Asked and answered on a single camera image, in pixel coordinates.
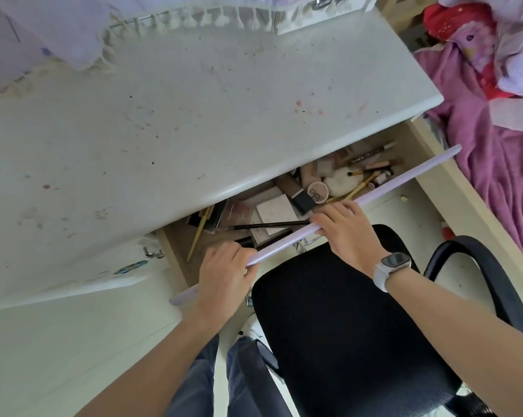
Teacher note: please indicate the person's left hand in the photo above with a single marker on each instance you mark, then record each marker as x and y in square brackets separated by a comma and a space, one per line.
[222, 277]

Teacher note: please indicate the person's right hand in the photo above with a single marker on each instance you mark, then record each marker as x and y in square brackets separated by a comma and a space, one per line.
[352, 234]

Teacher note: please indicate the white powder puff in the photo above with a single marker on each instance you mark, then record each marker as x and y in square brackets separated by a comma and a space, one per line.
[337, 182]

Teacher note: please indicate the small brown bottle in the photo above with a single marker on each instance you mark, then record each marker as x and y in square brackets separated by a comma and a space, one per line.
[382, 178]

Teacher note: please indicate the wooden drawer lilac front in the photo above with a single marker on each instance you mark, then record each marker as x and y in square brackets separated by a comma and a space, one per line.
[283, 246]

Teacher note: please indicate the cream gold tube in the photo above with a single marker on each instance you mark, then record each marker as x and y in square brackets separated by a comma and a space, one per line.
[385, 163]

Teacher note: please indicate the silver square palette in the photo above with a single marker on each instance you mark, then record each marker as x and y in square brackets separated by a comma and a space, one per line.
[276, 210]

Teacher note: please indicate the person's right forearm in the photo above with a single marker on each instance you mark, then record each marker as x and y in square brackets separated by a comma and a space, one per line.
[461, 334]

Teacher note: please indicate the person's left forearm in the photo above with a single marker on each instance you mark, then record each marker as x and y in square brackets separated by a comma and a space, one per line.
[157, 369]

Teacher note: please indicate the person's blue jeans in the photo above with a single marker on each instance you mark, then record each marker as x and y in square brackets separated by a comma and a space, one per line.
[192, 386]

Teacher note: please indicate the white smartwatch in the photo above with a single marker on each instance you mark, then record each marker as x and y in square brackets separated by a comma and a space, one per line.
[389, 267]

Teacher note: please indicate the black office chair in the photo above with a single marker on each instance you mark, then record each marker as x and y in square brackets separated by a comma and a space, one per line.
[331, 321]

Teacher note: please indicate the blue cabinet sticker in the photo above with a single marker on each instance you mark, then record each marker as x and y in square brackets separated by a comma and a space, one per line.
[131, 267]

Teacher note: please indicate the small red object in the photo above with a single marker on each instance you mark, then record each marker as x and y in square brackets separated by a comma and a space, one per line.
[449, 232]

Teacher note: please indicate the white table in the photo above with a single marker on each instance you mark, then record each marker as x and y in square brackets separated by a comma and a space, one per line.
[200, 125]

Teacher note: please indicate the magenta bed sheet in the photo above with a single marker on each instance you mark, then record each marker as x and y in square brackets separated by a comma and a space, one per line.
[496, 160]

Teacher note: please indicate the red pink patterned garment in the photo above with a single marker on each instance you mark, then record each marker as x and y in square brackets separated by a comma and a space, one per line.
[456, 21]

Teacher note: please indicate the lilac clothing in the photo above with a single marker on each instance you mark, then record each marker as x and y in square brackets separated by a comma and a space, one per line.
[522, 60]

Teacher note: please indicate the lilac cartoon cloth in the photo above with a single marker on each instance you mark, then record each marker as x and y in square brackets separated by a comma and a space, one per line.
[48, 30]

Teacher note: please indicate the wooden bed frame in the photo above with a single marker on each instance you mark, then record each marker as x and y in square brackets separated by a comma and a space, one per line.
[461, 191]

